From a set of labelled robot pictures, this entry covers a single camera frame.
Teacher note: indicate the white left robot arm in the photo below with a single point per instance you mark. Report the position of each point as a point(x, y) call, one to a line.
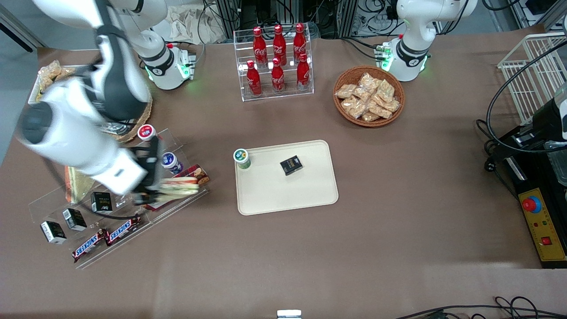
point(414, 48)

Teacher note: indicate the snickers chocolate bar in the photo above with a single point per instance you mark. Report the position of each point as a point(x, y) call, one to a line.
point(124, 229)
point(91, 246)

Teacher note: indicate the clear acrylic tiered stand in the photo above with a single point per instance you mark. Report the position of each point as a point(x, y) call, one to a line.
point(177, 146)

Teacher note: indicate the black white camera device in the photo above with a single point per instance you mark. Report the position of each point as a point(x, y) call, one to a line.
point(549, 117)

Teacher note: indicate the red cola bottle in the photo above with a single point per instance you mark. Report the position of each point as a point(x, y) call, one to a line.
point(277, 79)
point(259, 46)
point(253, 82)
point(300, 42)
point(279, 44)
point(303, 74)

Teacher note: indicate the beige crumpled cloth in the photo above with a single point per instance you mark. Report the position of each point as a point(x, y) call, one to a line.
point(190, 24)

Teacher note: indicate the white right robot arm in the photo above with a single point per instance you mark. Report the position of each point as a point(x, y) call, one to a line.
point(115, 79)

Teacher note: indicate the green lid yogurt cup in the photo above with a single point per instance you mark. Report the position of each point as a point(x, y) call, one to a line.
point(242, 157)

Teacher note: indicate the clear wrapped cracker pack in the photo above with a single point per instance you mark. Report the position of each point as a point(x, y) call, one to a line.
point(362, 94)
point(390, 105)
point(379, 111)
point(370, 117)
point(368, 82)
point(353, 107)
point(345, 91)
point(386, 90)

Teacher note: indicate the round wicker basket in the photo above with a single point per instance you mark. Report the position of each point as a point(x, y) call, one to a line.
point(347, 75)

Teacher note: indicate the oval wicker basket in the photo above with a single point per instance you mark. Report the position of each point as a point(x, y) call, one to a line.
point(141, 119)

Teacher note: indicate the red lid yogurt cup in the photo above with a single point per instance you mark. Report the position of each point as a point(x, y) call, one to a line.
point(146, 131)

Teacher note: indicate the small black box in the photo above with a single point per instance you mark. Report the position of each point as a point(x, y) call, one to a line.
point(53, 232)
point(74, 219)
point(102, 202)
point(291, 165)

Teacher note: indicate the white rectangular bin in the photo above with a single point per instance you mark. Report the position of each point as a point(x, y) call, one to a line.
point(35, 91)

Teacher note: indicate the red tartan shortbread box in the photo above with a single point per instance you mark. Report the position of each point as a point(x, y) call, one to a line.
point(201, 173)

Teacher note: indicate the beige plastic tray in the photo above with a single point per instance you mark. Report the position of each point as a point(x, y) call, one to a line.
point(288, 186)

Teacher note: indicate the triangle sandwich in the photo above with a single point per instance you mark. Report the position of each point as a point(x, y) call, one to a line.
point(77, 188)
point(181, 187)

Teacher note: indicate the blue lid yogurt cup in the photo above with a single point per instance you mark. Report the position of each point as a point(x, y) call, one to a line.
point(171, 162)

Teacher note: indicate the clear wrapped snack pack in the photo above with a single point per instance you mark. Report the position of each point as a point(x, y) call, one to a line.
point(49, 70)

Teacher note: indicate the clear acrylic bottle rack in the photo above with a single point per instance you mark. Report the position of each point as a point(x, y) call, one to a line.
point(288, 95)

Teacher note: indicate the yellow black control box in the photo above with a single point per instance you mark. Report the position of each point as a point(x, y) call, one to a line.
point(542, 226)

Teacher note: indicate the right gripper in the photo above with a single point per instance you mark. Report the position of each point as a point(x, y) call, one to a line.
point(149, 172)

